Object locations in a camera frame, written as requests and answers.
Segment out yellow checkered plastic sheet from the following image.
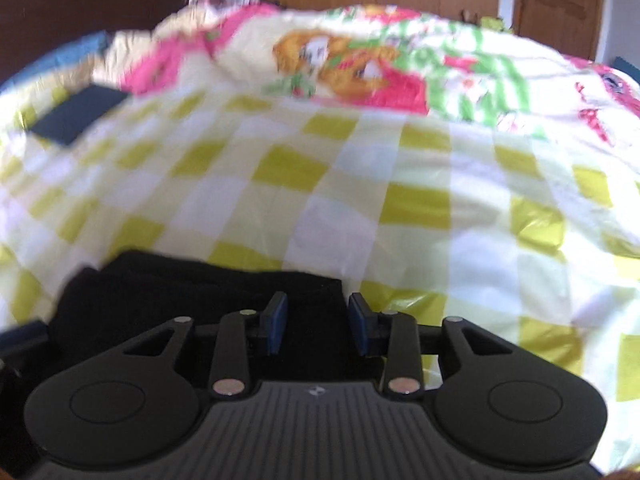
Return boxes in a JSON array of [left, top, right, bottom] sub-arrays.
[[0, 72, 640, 476]]

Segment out wooden door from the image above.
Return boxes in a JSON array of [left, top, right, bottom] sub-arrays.
[[515, 0, 608, 61]]

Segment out blue pillow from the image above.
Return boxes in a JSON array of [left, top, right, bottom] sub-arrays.
[[0, 30, 113, 91]]

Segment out dark blue notebook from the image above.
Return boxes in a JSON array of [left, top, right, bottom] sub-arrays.
[[27, 84, 132, 148]]

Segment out blue foam mat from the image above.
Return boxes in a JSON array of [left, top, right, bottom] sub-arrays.
[[612, 56, 640, 83]]

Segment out cartoon printed blanket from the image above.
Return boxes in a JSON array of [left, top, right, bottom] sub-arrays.
[[100, 2, 640, 151]]

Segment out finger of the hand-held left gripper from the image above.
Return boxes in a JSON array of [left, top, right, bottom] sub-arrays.
[[0, 321, 48, 361]]

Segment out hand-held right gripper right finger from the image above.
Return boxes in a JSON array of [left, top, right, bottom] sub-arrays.
[[347, 292, 501, 398]]

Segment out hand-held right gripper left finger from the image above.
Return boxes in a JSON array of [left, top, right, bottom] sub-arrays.
[[122, 291, 289, 398]]

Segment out black pants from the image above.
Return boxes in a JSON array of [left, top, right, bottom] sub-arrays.
[[47, 250, 443, 396]]

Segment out dark wooden headboard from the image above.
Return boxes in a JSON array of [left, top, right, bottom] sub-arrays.
[[0, 0, 186, 81]]

